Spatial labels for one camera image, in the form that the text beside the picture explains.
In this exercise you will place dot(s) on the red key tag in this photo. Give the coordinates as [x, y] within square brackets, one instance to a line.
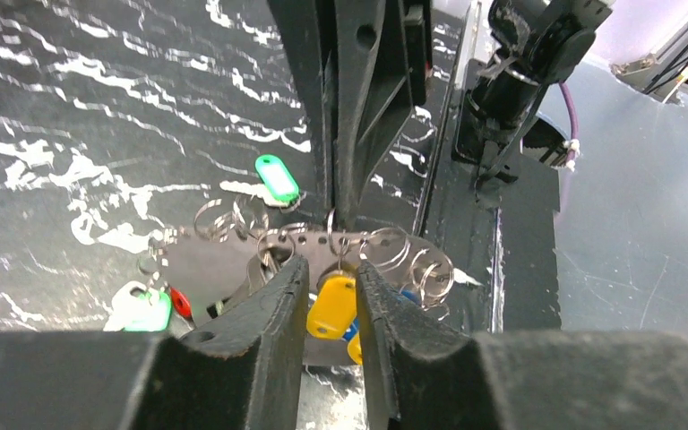
[180, 303]

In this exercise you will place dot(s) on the yellow key tag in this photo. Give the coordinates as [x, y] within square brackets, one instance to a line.
[354, 349]
[335, 308]

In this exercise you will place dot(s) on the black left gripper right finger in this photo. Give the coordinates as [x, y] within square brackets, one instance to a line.
[422, 374]

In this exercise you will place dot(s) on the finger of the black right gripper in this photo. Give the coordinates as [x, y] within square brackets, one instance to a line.
[308, 33]
[383, 60]

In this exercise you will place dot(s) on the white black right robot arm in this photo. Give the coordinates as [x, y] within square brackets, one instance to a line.
[539, 45]

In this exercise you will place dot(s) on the green key tag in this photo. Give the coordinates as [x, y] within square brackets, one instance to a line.
[277, 187]
[136, 307]

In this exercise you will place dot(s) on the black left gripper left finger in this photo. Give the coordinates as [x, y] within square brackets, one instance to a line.
[239, 371]

